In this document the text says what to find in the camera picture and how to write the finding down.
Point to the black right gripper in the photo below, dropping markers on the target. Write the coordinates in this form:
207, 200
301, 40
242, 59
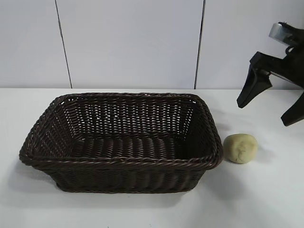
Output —
294, 66

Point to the pale yellow egg yolk pastry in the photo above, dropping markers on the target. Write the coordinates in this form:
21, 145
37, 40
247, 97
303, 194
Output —
241, 148

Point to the dark brown wicker basket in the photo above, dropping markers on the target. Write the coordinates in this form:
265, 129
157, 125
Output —
123, 171

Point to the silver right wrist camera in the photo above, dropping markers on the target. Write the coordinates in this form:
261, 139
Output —
276, 31

